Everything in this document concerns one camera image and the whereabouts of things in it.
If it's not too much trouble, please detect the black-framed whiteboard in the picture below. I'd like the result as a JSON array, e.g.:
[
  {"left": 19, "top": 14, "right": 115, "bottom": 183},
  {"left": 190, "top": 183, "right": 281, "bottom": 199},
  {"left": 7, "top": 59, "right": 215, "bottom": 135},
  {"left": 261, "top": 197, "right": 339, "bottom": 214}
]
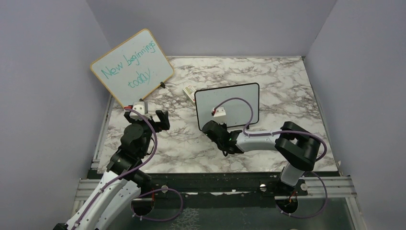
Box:
[{"left": 194, "top": 82, "right": 260, "bottom": 130}]

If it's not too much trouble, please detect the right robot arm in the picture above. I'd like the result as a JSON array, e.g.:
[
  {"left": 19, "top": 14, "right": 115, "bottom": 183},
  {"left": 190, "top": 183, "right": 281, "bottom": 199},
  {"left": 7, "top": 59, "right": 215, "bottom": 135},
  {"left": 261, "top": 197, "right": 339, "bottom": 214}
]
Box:
[{"left": 202, "top": 121, "right": 327, "bottom": 195}]

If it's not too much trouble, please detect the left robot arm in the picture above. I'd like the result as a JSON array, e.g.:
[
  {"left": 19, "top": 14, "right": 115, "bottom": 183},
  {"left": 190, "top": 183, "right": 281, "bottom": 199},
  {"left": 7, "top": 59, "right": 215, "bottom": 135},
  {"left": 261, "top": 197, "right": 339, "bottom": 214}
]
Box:
[{"left": 54, "top": 107, "right": 170, "bottom": 230}]

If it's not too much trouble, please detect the wood-framed whiteboard with writing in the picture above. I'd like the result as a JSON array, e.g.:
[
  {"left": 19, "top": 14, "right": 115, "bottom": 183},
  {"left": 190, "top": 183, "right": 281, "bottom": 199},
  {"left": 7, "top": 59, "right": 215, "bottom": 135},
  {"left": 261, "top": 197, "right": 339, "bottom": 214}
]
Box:
[{"left": 90, "top": 29, "right": 175, "bottom": 107}]

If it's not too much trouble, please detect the small green white box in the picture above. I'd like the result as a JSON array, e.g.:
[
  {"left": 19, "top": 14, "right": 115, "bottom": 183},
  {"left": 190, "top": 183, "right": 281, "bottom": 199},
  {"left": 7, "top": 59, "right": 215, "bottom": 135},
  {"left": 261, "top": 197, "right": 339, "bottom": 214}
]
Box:
[{"left": 182, "top": 85, "right": 196, "bottom": 105}]

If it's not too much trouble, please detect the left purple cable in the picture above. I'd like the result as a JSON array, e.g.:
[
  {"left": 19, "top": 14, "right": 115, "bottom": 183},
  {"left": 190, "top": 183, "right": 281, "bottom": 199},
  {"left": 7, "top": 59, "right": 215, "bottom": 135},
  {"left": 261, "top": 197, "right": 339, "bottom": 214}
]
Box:
[{"left": 71, "top": 106, "right": 185, "bottom": 230}]

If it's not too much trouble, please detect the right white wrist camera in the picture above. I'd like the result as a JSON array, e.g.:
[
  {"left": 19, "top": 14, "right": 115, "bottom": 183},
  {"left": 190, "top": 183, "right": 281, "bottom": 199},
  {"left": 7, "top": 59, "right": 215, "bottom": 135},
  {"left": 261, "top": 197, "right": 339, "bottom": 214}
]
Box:
[{"left": 212, "top": 107, "right": 226, "bottom": 125}]

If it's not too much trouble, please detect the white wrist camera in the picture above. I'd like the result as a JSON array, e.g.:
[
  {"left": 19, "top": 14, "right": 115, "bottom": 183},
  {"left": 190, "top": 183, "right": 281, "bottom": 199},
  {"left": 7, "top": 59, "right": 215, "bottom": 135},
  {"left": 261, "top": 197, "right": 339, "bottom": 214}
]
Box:
[
  {"left": 132, "top": 101, "right": 148, "bottom": 120},
  {"left": 212, "top": 107, "right": 226, "bottom": 125}
]

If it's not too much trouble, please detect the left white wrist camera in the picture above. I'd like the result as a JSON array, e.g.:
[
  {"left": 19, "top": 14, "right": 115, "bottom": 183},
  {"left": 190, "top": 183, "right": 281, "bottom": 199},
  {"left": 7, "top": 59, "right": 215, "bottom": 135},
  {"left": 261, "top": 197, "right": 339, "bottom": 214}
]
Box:
[{"left": 132, "top": 101, "right": 148, "bottom": 120}]

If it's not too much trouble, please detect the black metal base rail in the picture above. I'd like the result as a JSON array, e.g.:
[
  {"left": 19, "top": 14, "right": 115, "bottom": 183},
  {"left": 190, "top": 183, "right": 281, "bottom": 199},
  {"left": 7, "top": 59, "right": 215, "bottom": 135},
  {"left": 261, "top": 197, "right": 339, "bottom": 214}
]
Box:
[{"left": 87, "top": 170, "right": 343, "bottom": 210}]

